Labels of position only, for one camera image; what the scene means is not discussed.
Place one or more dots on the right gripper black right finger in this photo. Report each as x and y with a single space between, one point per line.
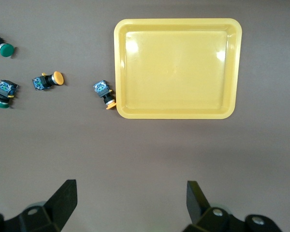
198 207

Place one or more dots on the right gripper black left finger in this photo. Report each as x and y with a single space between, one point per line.
60 203

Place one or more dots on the yellow push button switch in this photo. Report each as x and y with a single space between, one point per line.
42 82
102 89

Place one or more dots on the brown table cover mat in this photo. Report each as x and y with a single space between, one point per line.
62 145

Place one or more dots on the yellow plastic tray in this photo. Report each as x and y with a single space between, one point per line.
178 72

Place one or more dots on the green push button switch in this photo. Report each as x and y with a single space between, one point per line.
6 49
4 89

